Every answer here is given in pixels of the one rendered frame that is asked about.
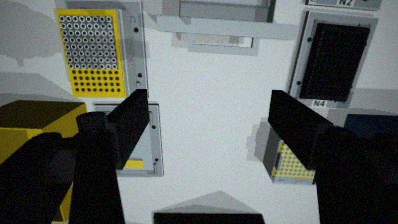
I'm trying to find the dark blue open bin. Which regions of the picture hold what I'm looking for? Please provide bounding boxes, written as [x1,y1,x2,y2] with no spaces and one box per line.
[343,114,398,140]

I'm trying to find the yellow open-top box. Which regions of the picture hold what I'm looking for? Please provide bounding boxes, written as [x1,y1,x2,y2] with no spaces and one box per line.
[0,100,87,223]

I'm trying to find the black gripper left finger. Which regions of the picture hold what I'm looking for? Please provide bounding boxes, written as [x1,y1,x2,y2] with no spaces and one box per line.
[0,89,150,224]

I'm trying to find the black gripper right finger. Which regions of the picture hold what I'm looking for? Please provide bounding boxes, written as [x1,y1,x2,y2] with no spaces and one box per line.
[268,90,398,224]

